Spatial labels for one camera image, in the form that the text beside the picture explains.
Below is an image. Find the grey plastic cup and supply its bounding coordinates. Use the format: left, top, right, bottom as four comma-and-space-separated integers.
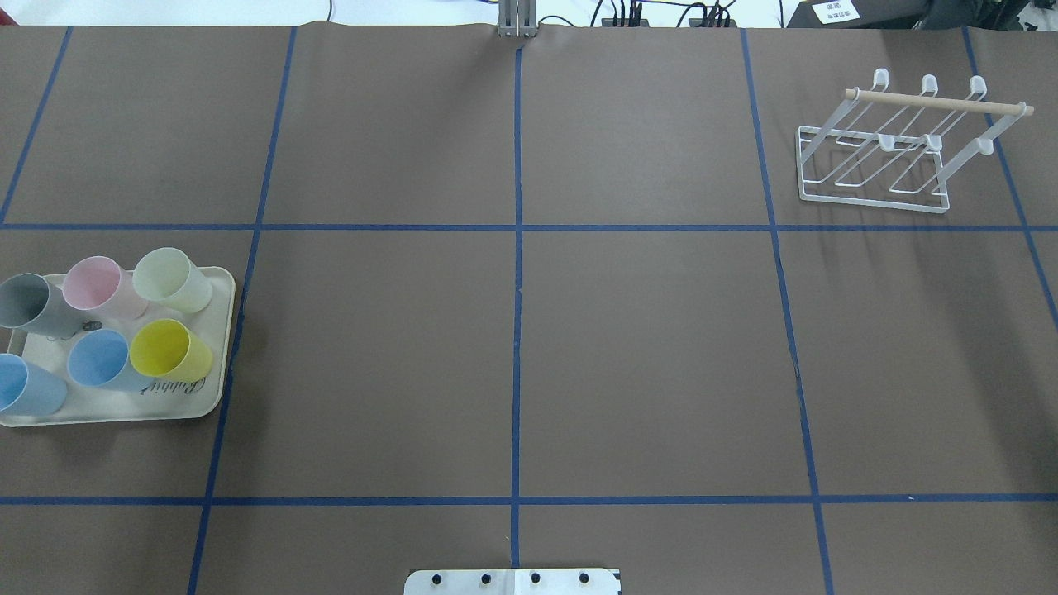
1, 274, 83, 339

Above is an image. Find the light blue plastic cup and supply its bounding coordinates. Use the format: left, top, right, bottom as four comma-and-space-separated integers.
1, 354, 68, 416

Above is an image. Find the pale green plastic cup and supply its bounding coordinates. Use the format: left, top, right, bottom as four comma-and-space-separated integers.
132, 247, 212, 315

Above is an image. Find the yellow plastic cup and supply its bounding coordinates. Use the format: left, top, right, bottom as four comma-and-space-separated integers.
129, 319, 214, 382

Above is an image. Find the pink plastic cup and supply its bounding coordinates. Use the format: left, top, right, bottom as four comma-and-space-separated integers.
63, 255, 149, 320

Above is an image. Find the cream plastic serving tray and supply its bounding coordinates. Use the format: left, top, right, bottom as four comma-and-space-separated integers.
1, 266, 239, 428

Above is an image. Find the grey aluminium camera post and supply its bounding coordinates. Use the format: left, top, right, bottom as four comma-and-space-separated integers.
495, 0, 539, 38

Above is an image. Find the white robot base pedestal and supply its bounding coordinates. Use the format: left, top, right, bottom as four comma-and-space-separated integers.
403, 567, 622, 594

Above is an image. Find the white wire cup rack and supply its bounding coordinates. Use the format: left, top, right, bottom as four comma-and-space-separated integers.
796, 68, 1035, 214

